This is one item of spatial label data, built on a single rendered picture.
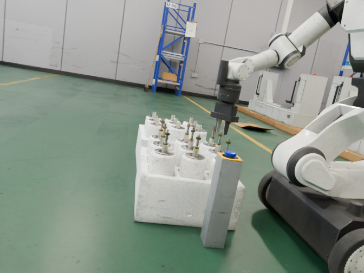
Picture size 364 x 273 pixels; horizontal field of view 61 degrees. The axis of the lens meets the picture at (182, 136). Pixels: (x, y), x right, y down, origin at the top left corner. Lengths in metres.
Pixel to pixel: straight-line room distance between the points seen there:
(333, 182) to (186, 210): 0.52
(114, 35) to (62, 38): 1.12
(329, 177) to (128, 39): 6.62
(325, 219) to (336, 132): 0.29
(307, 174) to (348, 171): 0.20
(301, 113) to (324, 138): 3.34
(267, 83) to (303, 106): 1.39
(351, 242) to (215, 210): 0.40
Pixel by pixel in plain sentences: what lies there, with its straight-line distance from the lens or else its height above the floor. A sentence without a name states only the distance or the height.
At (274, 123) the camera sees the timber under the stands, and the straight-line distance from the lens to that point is 4.67.
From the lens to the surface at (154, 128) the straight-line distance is 1.64.
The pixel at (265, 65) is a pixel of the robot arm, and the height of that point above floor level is 0.63.
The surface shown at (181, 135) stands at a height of 0.22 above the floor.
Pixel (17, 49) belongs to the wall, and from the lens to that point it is 7.78.
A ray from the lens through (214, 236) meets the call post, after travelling 1.09.
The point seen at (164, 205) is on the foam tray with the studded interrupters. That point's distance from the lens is 1.15.
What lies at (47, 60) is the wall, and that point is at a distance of 7.61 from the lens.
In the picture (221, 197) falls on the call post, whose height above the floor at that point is 0.18.
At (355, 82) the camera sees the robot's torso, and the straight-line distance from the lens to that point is 1.30.
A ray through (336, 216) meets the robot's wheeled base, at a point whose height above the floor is 0.20.
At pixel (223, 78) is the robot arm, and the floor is 0.55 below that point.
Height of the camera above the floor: 0.56
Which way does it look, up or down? 12 degrees down
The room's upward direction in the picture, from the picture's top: 10 degrees clockwise
